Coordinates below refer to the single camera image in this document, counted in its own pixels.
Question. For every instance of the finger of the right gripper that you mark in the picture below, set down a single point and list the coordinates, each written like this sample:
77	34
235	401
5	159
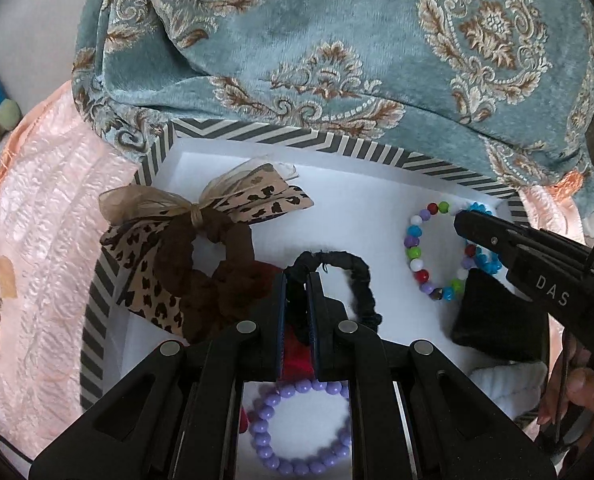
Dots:
546	267

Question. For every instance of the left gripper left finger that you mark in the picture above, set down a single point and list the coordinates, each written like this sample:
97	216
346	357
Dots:
176	414

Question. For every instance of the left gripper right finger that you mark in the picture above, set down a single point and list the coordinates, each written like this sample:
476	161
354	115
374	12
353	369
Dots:
414	414

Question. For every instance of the light blue fluffy headband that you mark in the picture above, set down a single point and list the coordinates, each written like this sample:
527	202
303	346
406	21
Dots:
514	388

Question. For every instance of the black headband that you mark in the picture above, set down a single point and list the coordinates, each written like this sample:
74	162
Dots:
501	325

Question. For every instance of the red satin bow clip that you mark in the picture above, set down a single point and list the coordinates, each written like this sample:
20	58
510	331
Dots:
282	349

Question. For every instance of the leopard bow brown scrunchie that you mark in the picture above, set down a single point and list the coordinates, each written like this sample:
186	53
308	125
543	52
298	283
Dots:
189	268

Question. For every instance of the black scrunchie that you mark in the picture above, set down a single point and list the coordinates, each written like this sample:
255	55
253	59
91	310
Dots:
358	278

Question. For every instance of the striped jewelry tray box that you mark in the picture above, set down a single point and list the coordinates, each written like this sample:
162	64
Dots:
360	207

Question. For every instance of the person's right hand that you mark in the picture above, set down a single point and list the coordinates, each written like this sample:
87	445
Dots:
568	384

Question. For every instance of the teal damask blanket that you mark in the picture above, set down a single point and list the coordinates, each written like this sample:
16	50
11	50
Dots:
503	88

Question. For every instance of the pink quilted bedspread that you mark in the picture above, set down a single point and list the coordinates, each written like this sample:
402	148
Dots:
53	167

